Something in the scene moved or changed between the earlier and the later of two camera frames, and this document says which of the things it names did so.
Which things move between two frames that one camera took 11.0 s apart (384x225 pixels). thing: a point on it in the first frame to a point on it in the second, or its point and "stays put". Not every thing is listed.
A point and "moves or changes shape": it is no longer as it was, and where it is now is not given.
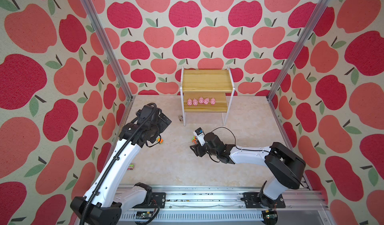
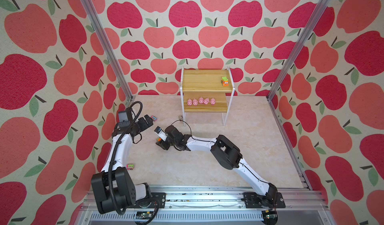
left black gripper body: [160, 126] to [140, 125]
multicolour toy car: [194, 140] moves or changes shape
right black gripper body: [200, 150] to [162, 144]
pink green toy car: [131, 166] stays put
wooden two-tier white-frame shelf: [206, 90] stays put
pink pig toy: [212, 101] stays put
